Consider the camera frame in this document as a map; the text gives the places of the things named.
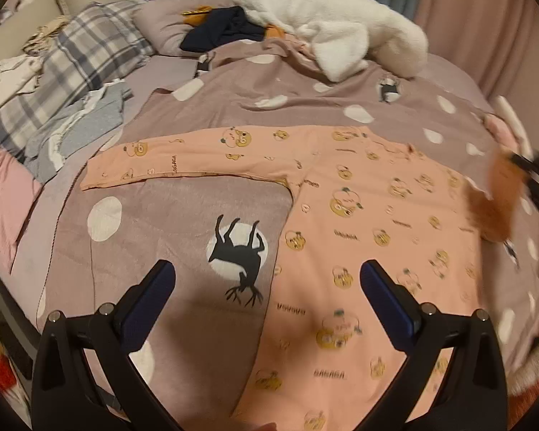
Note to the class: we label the grey plaid pillow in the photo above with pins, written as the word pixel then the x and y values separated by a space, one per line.
pixel 98 45

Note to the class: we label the white printed garment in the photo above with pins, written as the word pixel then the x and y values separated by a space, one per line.
pixel 19 75

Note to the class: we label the mauve deer print blanket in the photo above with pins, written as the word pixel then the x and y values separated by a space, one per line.
pixel 221 232

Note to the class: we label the white fluffy fleece blanket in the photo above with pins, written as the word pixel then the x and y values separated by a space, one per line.
pixel 341 34

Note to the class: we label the mauve pillow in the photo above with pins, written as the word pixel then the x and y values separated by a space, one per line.
pixel 161 22

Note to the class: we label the dark navy garment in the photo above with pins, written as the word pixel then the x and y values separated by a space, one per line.
pixel 211 28

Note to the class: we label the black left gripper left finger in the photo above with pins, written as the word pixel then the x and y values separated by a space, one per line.
pixel 84 374

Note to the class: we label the pink and cream folded clothes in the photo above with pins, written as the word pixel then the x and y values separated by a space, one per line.
pixel 508 130

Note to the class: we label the grey folded garment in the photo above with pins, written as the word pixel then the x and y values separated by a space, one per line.
pixel 74 127

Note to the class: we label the pink cartoon print baby onesie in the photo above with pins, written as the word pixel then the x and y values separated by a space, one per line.
pixel 323 360

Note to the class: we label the pink folded cloth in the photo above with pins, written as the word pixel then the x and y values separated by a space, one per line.
pixel 18 192

